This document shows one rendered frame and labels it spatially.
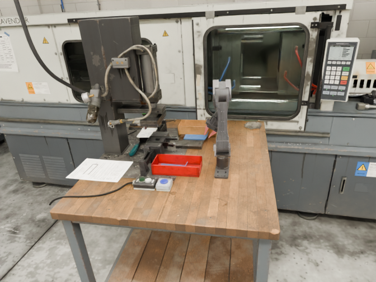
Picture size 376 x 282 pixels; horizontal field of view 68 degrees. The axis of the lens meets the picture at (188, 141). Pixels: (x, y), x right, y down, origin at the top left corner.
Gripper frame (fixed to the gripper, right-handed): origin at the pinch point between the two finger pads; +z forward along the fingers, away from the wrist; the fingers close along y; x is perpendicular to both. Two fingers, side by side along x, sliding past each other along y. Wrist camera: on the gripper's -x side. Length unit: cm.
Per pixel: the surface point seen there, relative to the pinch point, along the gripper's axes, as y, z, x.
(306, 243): -109, 46, -12
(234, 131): -15.9, -4.9, -15.4
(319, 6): -21, -92, -36
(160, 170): 15.5, 10.1, 42.6
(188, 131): 11.4, 7.1, -6.0
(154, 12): 71, -43, -42
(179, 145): 12.6, 9.3, 11.6
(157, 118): 30.4, -5.8, 23.7
